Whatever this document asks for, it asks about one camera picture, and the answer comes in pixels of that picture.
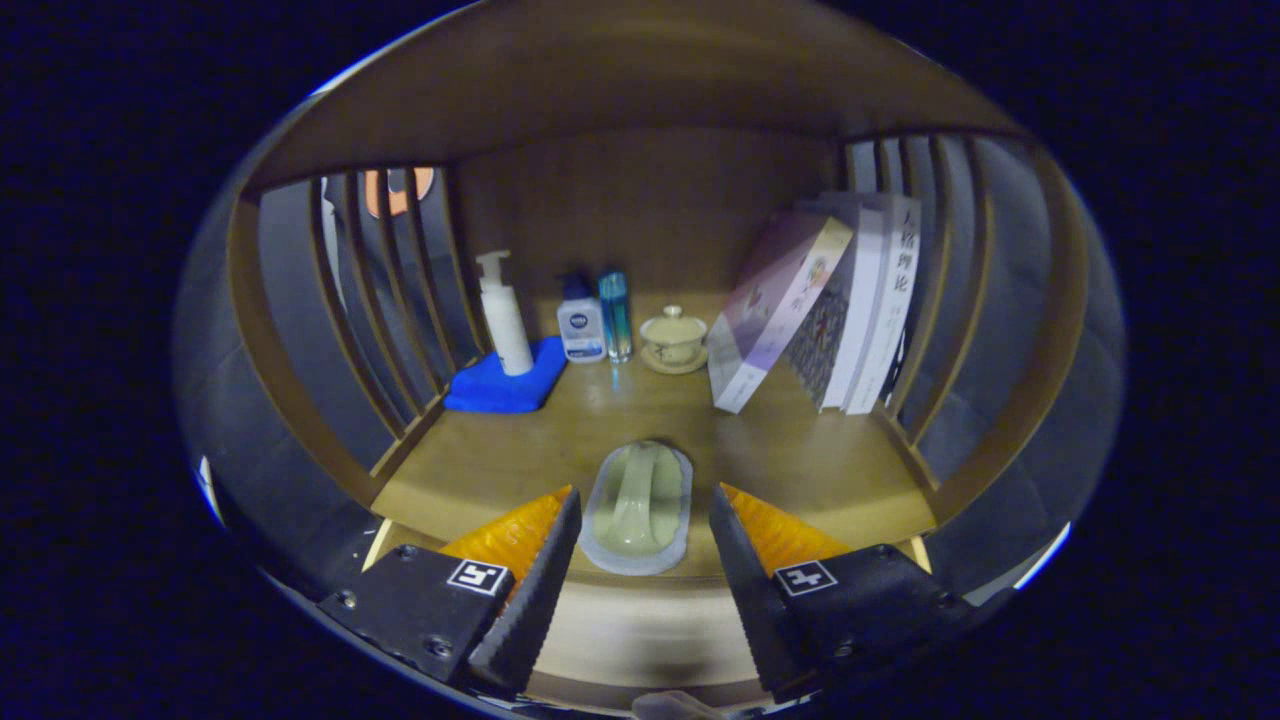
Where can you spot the teal slim bottle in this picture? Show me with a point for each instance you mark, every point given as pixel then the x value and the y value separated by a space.
pixel 616 315

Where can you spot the wooden countertop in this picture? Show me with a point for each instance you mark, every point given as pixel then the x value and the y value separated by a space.
pixel 520 460

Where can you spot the blue folded cloth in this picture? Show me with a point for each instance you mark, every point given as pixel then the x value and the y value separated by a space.
pixel 495 390

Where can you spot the wooden cabinet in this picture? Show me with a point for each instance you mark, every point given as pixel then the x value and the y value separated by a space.
pixel 650 200

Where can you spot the beige lidded tea cup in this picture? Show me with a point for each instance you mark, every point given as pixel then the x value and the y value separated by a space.
pixel 674 340

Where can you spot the pale green packaged spoon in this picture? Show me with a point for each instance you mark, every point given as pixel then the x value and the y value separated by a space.
pixel 637 510

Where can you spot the patterned cover book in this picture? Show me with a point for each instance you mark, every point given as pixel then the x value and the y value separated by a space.
pixel 835 330

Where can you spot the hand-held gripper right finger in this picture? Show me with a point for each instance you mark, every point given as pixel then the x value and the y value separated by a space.
pixel 745 590

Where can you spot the white pump bottle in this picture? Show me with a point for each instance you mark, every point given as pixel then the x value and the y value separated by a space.
pixel 505 325

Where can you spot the white lotion bottle blue cap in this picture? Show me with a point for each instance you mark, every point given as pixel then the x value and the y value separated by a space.
pixel 581 325

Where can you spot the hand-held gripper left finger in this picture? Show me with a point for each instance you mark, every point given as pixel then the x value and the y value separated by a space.
pixel 540 600

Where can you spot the purple cover book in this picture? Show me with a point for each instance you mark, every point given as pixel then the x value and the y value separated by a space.
pixel 770 310

